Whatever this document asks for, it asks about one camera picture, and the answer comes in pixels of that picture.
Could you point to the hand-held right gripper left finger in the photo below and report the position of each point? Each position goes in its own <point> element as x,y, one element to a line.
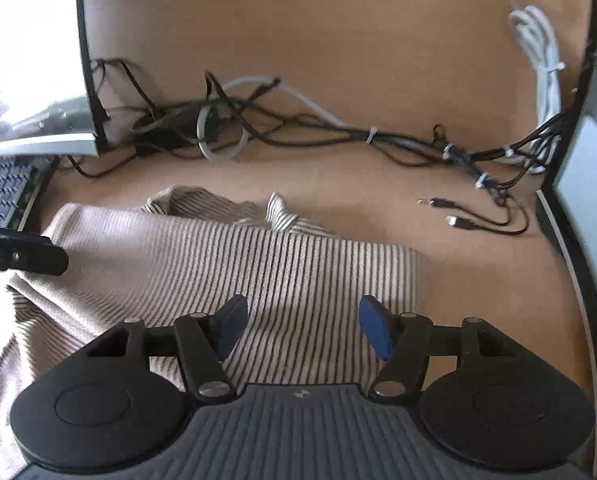
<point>231,327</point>

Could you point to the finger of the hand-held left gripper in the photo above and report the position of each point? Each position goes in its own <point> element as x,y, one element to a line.
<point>28,256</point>

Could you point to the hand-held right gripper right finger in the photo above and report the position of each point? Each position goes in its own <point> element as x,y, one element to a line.
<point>376,327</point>

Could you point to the beige striped knit garment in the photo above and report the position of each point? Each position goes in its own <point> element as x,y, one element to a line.
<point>278,270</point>

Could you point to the black keyboard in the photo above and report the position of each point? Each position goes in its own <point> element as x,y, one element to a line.
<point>3,190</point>

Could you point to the black power adapter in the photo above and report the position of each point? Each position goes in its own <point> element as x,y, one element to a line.
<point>158,135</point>

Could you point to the black curved monitor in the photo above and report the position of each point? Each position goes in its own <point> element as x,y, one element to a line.
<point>28,60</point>

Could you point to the white computer case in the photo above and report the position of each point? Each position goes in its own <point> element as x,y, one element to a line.
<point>588,185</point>

